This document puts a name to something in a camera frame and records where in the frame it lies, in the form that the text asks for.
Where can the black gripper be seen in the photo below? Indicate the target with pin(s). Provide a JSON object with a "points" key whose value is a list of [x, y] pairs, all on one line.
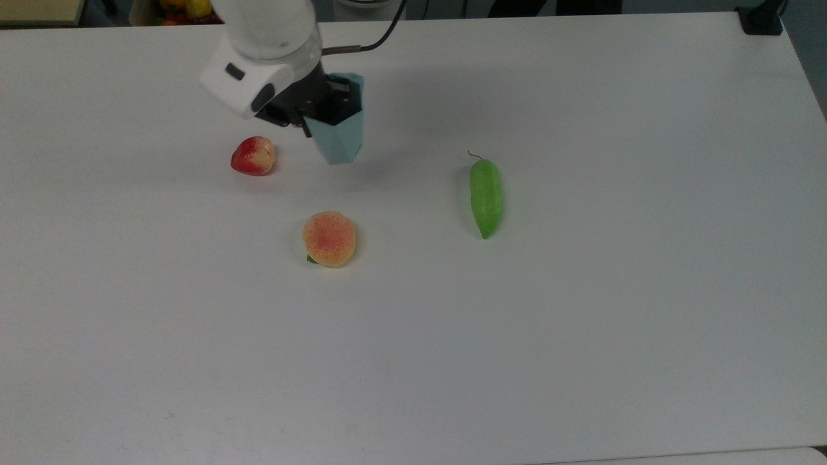
{"points": [[294, 97]]}

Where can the teal hexagonal mug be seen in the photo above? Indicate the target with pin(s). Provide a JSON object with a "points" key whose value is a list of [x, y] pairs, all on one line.
{"points": [[342, 142]]}

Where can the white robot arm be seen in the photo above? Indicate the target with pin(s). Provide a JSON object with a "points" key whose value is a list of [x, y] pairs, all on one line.
{"points": [[268, 39]]}

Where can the small red yellow toy fruit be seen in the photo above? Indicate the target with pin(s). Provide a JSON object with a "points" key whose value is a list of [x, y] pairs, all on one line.
{"points": [[253, 156]]}

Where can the orange yellow toy peach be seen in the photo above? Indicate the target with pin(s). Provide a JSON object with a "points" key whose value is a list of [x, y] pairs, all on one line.
{"points": [[330, 239]]}

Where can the box of toy fruit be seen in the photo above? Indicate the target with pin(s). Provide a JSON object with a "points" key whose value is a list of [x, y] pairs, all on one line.
{"points": [[181, 10]]}

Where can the green toy cucumber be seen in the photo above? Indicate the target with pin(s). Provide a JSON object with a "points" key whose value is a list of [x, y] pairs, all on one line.
{"points": [[486, 197]]}

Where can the tan flat board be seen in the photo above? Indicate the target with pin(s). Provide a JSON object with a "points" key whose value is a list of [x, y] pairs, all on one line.
{"points": [[39, 10]]}

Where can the black stand base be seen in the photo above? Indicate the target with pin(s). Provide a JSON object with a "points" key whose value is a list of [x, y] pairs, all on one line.
{"points": [[762, 18]]}

